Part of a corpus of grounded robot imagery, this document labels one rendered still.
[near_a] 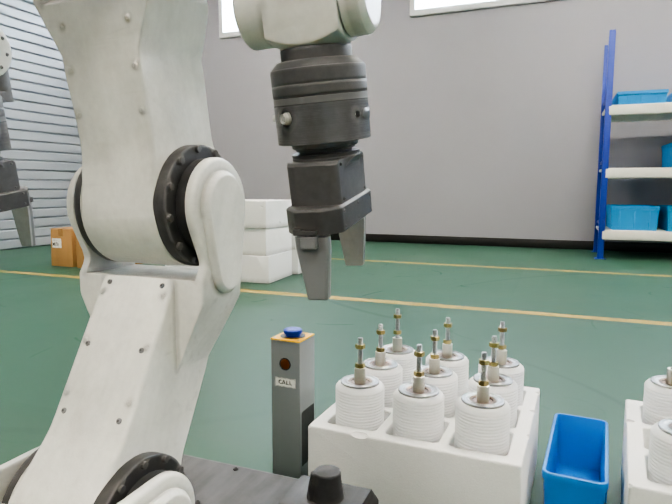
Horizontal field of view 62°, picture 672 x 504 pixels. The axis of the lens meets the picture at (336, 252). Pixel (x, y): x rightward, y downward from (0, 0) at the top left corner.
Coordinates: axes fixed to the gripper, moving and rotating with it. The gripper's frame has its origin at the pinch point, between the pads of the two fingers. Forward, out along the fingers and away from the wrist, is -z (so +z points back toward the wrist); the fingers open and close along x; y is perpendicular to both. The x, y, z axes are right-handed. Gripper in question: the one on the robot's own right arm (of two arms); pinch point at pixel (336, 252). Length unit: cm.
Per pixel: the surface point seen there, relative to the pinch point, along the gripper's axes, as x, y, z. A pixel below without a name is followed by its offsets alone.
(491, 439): 36, -11, -44
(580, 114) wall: 565, -51, -20
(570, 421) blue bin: 70, -25, -60
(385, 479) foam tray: 32, 7, -52
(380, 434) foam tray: 35, 9, -45
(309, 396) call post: 47, 28, -46
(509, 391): 49, -13, -42
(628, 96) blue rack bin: 492, -84, -4
